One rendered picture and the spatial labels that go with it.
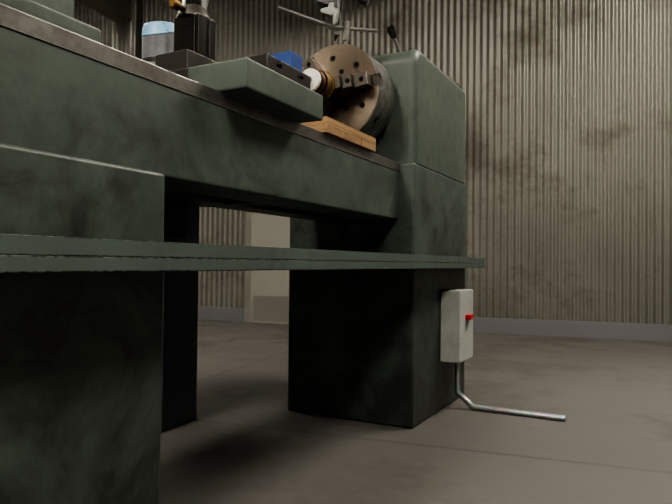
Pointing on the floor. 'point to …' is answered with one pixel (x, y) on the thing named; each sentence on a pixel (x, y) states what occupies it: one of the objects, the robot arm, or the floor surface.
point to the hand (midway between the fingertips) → (336, 34)
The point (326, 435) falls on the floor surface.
